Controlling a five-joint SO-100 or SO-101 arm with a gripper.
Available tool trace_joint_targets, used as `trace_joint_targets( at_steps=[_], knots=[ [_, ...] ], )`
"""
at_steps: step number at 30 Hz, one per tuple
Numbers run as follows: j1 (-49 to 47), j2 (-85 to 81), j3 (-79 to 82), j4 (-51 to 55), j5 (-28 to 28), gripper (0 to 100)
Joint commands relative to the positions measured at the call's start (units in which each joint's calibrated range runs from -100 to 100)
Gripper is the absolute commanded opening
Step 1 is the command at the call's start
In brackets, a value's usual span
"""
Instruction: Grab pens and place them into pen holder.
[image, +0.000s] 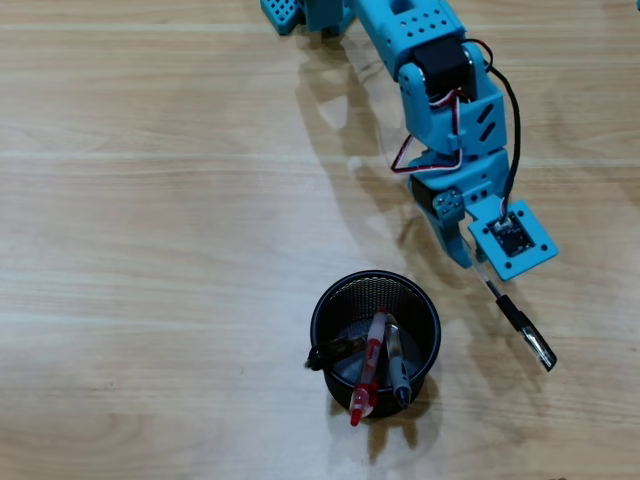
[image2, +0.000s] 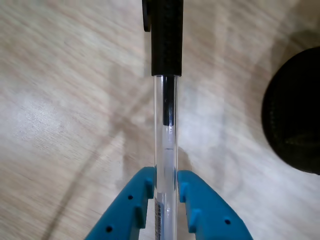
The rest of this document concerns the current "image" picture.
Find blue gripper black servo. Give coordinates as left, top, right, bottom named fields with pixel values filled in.
left=407, top=149, right=511, bottom=267

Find clear capped black gel pen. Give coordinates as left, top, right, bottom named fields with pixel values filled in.
left=469, top=259, right=558, bottom=374

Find gray grip clear pen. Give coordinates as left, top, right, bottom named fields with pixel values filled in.
left=383, top=314, right=413, bottom=410

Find red retractable pen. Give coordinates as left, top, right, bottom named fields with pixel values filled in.
left=349, top=308, right=392, bottom=428

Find black retractable gel pen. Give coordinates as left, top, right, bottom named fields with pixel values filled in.
left=305, top=335, right=369, bottom=372

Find blue perforated robot base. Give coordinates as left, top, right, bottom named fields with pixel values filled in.
left=259, top=0, right=359, bottom=37

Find black mesh pen holder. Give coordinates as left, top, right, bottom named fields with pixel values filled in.
left=309, top=269, right=443, bottom=419

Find wrist camera on blue mount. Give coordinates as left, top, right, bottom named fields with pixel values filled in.
left=467, top=199, right=560, bottom=283

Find red white servo wires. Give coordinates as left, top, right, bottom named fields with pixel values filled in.
left=391, top=87, right=474, bottom=176

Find black camera cable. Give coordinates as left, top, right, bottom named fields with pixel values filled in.
left=462, top=38, right=523, bottom=224

